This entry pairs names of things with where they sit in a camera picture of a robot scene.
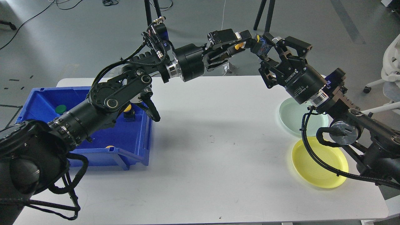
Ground green push button back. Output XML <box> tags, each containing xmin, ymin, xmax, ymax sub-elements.
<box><xmin>55</xmin><ymin>104</ymin><xmax>67</xmax><ymax>114</ymax></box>

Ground white power plug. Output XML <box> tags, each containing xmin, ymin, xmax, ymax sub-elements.
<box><xmin>222</xmin><ymin>62</ymin><xmax>238</xmax><ymax>76</ymax></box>

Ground white cable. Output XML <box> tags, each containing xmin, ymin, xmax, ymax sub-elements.
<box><xmin>221</xmin><ymin>0</ymin><xmax>227</xmax><ymax>30</ymax></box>

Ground black right stand legs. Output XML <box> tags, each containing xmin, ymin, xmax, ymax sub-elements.
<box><xmin>253</xmin><ymin>0</ymin><xmax>276</xmax><ymax>33</ymax></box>

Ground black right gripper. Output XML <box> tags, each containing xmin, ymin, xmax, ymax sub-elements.
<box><xmin>249</xmin><ymin>32</ymin><xmax>328</xmax><ymax>105</ymax></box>

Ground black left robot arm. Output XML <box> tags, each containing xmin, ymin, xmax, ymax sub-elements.
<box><xmin>1</xmin><ymin>17</ymin><xmax>259</xmax><ymax>225</ymax></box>

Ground white office chair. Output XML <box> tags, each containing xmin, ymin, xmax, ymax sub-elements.
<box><xmin>362</xmin><ymin>35</ymin><xmax>400</xmax><ymax>114</ymax></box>

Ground yellow push button back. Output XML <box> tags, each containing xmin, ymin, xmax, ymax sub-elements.
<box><xmin>123</xmin><ymin>104</ymin><xmax>136</xmax><ymax>122</ymax></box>

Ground light green plate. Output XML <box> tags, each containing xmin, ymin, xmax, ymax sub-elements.
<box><xmin>279</xmin><ymin>97</ymin><xmax>329</xmax><ymax>137</ymax></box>

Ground black left stand legs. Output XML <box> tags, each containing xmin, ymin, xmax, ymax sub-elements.
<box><xmin>144</xmin><ymin>0</ymin><xmax>165</xmax><ymax>27</ymax></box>

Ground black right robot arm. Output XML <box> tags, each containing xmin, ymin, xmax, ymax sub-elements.
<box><xmin>245</xmin><ymin>32</ymin><xmax>399</xmax><ymax>189</ymax></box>

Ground blue plastic bin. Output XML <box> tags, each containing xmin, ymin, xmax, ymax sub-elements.
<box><xmin>16</xmin><ymin>87</ymin><xmax>152</xmax><ymax>170</ymax></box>

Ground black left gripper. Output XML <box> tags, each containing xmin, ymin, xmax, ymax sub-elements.
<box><xmin>161</xmin><ymin>29</ymin><xmax>252</xmax><ymax>83</ymax></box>

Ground yellow plate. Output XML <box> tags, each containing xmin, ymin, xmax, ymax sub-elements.
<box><xmin>291</xmin><ymin>137</ymin><xmax>349</xmax><ymax>188</ymax></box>

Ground black stand legs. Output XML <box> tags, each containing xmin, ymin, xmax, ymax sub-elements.
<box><xmin>144</xmin><ymin>0</ymin><xmax>165</xmax><ymax>27</ymax></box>
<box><xmin>253</xmin><ymin>0</ymin><xmax>276</xmax><ymax>33</ymax></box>

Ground black floor cable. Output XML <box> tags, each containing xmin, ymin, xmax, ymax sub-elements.
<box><xmin>0</xmin><ymin>0</ymin><xmax>85</xmax><ymax>50</ymax></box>

